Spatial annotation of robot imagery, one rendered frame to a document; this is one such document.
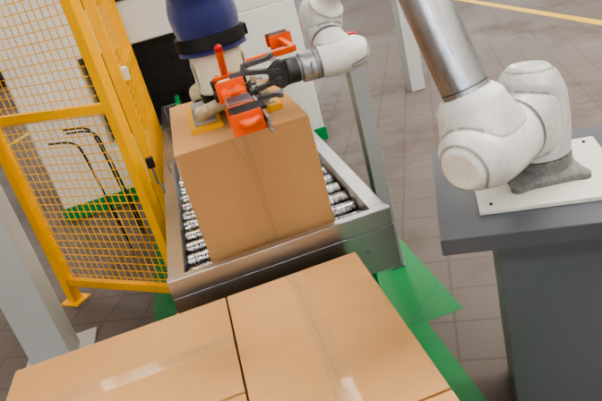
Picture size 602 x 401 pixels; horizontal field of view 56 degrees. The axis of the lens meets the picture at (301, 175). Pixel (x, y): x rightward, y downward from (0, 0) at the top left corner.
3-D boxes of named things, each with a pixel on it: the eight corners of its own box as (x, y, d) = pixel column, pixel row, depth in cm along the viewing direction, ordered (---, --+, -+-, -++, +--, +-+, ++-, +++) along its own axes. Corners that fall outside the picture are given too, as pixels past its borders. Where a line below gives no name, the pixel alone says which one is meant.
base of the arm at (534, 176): (554, 144, 151) (552, 124, 149) (594, 177, 130) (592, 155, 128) (485, 160, 152) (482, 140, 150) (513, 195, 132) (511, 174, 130)
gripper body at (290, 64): (298, 55, 159) (266, 64, 158) (305, 84, 162) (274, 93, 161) (292, 52, 166) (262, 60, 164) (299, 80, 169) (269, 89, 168)
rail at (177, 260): (169, 132, 386) (160, 106, 379) (177, 131, 387) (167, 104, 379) (187, 333, 175) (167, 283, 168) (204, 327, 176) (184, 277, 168)
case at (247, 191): (202, 200, 229) (168, 107, 214) (295, 170, 234) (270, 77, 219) (216, 274, 175) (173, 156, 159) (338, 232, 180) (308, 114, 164)
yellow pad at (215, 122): (187, 110, 204) (183, 97, 202) (214, 102, 205) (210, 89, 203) (193, 136, 173) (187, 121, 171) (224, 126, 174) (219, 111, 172)
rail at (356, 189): (262, 105, 394) (253, 78, 387) (269, 102, 395) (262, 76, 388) (383, 263, 183) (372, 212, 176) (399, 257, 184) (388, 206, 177)
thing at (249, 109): (230, 128, 134) (224, 108, 132) (261, 119, 135) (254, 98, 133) (235, 138, 127) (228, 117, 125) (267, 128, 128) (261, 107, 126)
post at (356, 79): (386, 262, 255) (338, 45, 217) (399, 258, 256) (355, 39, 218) (391, 270, 249) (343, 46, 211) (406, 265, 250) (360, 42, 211)
